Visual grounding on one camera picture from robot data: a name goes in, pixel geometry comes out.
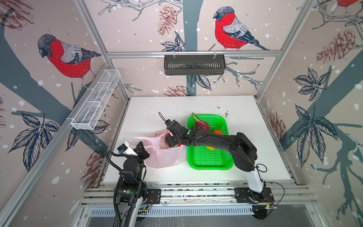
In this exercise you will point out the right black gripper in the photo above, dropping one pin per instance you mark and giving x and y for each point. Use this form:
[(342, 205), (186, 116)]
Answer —
[(169, 141)]

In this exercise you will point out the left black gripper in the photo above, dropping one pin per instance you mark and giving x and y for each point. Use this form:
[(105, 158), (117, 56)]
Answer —
[(141, 152)]

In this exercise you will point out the pink plastic bag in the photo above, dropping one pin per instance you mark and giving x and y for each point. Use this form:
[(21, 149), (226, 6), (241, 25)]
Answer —
[(161, 155)]

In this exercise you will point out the red green dragon fruit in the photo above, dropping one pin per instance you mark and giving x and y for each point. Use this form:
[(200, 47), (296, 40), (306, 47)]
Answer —
[(200, 124)]

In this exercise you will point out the green plastic basket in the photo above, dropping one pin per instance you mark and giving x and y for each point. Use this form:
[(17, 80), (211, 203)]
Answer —
[(207, 158)]

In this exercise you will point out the orange round fruit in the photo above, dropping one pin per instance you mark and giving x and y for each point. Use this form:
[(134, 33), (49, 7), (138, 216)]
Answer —
[(218, 132)]

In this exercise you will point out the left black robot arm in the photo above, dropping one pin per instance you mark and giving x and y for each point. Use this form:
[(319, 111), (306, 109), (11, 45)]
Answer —
[(131, 190)]

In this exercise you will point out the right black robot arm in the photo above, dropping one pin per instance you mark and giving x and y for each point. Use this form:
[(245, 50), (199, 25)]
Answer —
[(243, 152)]

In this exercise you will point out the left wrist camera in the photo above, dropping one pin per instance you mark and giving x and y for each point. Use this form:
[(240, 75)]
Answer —
[(126, 150)]

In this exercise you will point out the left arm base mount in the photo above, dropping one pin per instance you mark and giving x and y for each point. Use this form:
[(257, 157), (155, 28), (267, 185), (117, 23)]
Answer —
[(152, 196)]

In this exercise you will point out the white wire mesh shelf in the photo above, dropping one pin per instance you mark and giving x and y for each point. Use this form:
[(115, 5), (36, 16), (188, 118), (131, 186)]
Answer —
[(93, 107)]

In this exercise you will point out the black hanging wall basket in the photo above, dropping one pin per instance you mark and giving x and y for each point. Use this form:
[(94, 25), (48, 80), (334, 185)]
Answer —
[(208, 64)]

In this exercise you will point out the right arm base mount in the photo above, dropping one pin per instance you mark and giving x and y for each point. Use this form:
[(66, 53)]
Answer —
[(246, 195)]

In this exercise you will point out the aluminium rail base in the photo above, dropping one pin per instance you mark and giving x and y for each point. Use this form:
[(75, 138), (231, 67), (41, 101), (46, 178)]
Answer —
[(208, 199)]

